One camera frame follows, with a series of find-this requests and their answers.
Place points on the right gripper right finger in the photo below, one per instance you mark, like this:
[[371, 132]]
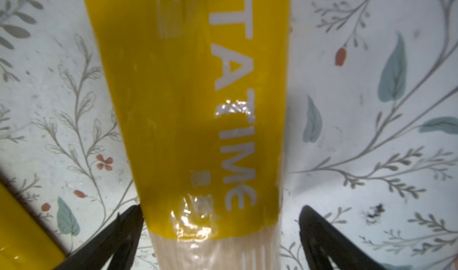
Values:
[[324, 244]]

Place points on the yellow Pastatime spaghetti bag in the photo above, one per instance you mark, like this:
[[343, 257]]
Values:
[[24, 244]]

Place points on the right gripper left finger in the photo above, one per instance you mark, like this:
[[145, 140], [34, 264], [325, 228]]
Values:
[[116, 244]]

